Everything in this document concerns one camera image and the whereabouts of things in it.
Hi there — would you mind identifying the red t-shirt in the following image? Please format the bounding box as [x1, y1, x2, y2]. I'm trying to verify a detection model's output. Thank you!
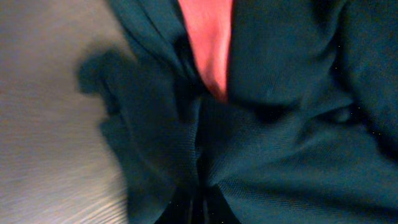
[178, 0, 233, 102]

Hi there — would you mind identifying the black polo shirt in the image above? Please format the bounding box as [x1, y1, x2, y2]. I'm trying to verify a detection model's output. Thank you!
[78, 0, 397, 224]

